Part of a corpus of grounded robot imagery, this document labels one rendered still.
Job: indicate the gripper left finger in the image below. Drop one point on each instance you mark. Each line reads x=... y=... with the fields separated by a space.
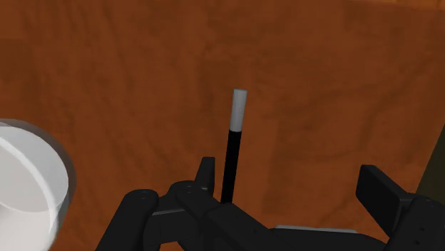
x=139 y=215

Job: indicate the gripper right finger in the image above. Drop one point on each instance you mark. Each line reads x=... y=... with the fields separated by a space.
x=379 y=189

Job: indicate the black wand with white tip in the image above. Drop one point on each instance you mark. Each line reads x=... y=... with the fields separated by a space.
x=231 y=167

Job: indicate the white bowl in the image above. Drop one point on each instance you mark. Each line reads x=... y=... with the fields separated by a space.
x=24 y=180

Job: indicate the brown furniture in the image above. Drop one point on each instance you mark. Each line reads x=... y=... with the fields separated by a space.
x=146 y=69

